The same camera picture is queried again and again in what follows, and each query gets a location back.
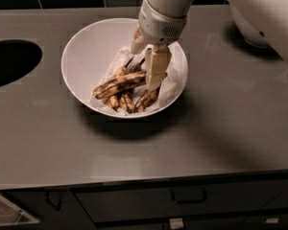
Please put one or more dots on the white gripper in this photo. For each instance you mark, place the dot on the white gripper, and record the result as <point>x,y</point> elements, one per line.
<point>158,28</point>

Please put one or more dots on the spotted banana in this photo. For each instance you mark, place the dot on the spotted banana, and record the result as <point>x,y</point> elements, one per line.
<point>119,84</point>
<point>112,101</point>
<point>146,100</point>
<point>125,98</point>

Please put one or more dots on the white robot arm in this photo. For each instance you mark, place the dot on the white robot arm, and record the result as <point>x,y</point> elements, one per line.
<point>268,17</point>

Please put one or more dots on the large white bowl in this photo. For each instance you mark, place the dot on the large white bowl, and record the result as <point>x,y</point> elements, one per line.
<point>89,53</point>

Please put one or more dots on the white paper liner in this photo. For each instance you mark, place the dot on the white paper liner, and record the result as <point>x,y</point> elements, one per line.
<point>168,89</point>

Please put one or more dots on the round countertop hole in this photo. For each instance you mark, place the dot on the round countertop hole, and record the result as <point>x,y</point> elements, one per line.
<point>17,59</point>

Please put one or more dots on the dark drawer front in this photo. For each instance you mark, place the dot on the dark drawer front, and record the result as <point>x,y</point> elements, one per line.
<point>115,204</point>

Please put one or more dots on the white label sticker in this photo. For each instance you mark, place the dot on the white label sticker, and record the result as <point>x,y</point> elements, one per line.
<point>176,224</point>

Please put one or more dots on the black drawer handle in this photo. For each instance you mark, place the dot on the black drawer handle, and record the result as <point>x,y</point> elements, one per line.
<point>188,196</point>

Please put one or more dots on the black left cabinet handle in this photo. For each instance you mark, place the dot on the black left cabinet handle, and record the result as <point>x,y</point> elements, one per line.
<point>53,199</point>

